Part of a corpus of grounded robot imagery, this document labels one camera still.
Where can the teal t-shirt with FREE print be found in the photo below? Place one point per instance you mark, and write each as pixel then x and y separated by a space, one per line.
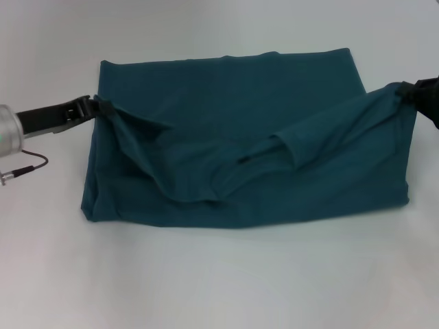
pixel 240 154

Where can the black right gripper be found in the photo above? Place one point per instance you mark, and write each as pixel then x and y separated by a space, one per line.
pixel 428 99

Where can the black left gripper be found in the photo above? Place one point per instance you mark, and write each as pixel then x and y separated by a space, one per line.
pixel 51 116

